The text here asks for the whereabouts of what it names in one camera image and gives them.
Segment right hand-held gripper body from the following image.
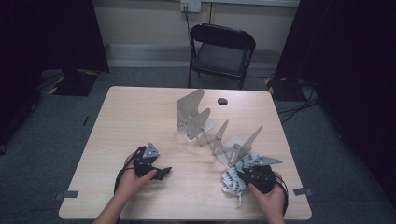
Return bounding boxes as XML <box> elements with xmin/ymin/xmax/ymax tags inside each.
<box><xmin>246</xmin><ymin>155</ymin><xmax>284</xmax><ymax>194</ymax></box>

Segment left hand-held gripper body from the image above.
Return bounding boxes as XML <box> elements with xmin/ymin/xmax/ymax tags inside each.
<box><xmin>134</xmin><ymin>142</ymin><xmax>162</xmax><ymax>177</ymax></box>

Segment white patterned knit cloth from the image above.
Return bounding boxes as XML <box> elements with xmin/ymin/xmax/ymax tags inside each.
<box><xmin>221</xmin><ymin>152</ymin><xmax>265</xmax><ymax>208</ymax></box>

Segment grey expandable metal rack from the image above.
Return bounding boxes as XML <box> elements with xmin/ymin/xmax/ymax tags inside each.
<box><xmin>176</xmin><ymin>88</ymin><xmax>264</xmax><ymax>169</ymax></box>

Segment person's left hand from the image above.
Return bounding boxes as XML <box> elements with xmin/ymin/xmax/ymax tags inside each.
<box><xmin>115</xmin><ymin>152</ymin><xmax>159</xmax><ymax>203</ymax></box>

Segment person's right hand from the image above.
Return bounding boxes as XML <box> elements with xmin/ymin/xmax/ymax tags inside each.
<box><xmin>248</xmin><ymin>172</ymin><xmax>289</xmax><ymax>224</ymax></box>

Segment grey tape piece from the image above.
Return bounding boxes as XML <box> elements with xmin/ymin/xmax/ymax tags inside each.
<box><xmin>292</xmin><ymin>187</ymin><xmax>313</xmax><ymax>197</ymax></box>
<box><xmin>54</xmin><ymin>189</ymin><xmax>79</xmax><ymax>201</ymax></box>

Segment black stand base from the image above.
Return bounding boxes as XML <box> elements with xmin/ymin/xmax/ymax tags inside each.
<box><xmin>264</xmin><ymin>77</ymin><xmax>301</xmax><ymax>102</ymax></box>
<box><xmin>49</xmin><ymin>68</ymin><xmax>99</xmax><ymax>97</ymax></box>

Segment black folding chair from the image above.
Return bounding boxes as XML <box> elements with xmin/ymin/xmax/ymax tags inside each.
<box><xmin>187</xmin><ymin>22</ymin><xmax>257</xmax><ymax>91</ymax></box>

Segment black curtain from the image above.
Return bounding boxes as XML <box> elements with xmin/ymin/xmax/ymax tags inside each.
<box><xmin>274</xmin><ymin>0</ymin><xmax>396</xmax><ymax>200</ymax></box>
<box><xmin>0</xmin><ymin>0</ymin><xmax>110</xmax><ymax>147</ymax></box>

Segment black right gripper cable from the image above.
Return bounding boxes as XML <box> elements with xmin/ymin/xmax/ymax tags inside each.
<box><xmin>274</xmin><ymin>176</ymin><xmax>290</xmax><ymax>217</ymax></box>

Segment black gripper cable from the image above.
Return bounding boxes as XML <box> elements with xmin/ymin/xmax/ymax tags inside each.
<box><xmin>274</xmin><ymin>176</ymin><xmax>290</xmax><ymax>217</ymax></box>
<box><xmin>114</xmin><ymin>146</ymin><xmax>148</xmax><ymax>195</ymax></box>

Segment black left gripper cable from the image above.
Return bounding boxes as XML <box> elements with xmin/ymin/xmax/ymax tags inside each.
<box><xmin>114</xmin><ymin>146</ymin><xmax>148</xmax><ymax>195</ymax></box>

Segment black floor cables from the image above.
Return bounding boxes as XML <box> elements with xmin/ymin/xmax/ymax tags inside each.
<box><xmin>275</xmin><ymin>78</ymin><xmax>321</xmax><ymax>125</ymax></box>

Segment black wall socket cable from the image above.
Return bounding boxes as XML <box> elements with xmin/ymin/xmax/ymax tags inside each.
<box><xmin>183</xmin><ymin>5</ymin><xmax>193</xmax><ymax>48</ymax></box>

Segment white wall socket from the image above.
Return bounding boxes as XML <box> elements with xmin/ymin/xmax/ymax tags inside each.
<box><xmin>179</xmin><ymin>0</ymin><xmax>202</xmax><ymax>13</ymax></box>

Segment white wall trunking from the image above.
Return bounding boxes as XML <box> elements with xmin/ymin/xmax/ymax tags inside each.
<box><xmin>200</xmin><ymin>0</ymin><xmax>301</xmax><ymax>7</ymax></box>

